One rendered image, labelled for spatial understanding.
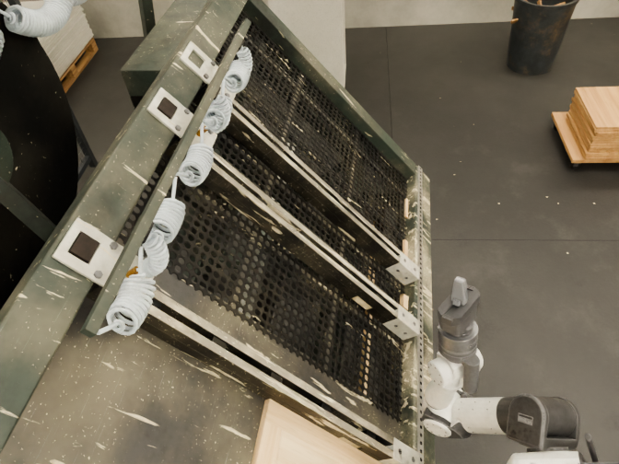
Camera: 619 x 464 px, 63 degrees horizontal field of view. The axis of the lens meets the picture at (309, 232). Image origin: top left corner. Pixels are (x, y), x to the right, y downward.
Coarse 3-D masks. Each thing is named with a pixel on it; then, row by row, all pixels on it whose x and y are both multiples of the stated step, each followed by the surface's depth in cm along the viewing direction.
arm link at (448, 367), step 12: (432, 360) 122; (444, 360) 120; (456, 360) 116; (468, 360) 115; (432, 372) 122; (444, 372) 118; (456, 372) 119; (468, 372) 116; (444, 384) 119; (468, 384) 118
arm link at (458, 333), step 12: (468, 288) 116; (468, 300) 112; (444, 312) 110; (456, 312) 109; (468, 312) 111; (444, 324) 113; (456, 324) 109; (468, 324) 113; (444, 336) 115; (456, 336) 114; (468, 336) 114; (444, 348) 117; (456, 348) 114; (468, 348) 114
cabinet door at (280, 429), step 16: (272, 400) 128; (272, 416) 126; (288, 416) 130; (272, 432) 124; (288, 432) 128; (304, 432) 131; (320, 432) 135; (256, 448) 120; (272, 448) 122; (288, 448) 126; (304, 448) 130; (320, 448) 133; (336, 448) 137; (352, 448) 142
